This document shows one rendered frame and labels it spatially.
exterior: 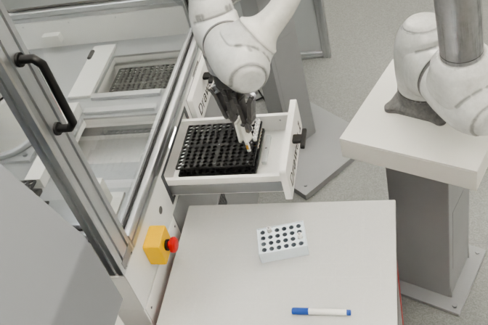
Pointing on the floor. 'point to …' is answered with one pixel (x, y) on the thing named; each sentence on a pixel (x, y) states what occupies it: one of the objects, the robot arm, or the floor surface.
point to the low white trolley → (286, 266)
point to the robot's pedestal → (433, 241)
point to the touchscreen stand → (327, 162)
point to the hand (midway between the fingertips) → (243, 130)
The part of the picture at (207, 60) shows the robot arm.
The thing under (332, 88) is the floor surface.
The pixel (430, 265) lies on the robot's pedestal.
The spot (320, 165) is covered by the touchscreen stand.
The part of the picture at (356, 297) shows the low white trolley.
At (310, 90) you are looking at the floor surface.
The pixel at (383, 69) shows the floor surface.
